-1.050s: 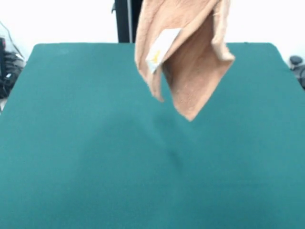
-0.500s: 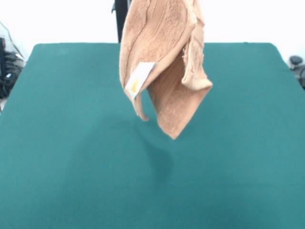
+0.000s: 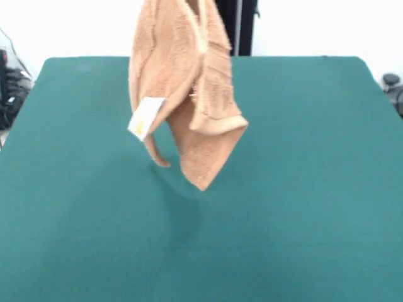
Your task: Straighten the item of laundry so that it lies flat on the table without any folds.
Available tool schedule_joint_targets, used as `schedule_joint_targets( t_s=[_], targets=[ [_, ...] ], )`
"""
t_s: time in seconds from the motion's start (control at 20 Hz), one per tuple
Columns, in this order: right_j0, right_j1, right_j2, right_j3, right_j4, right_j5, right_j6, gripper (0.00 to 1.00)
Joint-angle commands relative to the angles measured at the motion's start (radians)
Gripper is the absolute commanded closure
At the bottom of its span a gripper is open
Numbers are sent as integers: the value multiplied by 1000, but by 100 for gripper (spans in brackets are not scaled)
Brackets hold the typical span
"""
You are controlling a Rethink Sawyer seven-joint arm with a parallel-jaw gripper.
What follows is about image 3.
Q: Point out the tan terry towel white label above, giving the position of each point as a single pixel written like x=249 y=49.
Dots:
x=170 y=63

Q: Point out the dark green table cloth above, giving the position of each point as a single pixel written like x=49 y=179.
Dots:
x=94 y=220

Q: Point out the black office chair base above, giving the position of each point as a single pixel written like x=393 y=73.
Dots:
x=392 y=80
x=12 y=88

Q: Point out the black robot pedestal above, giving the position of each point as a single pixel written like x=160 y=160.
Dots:
x=245 y=25

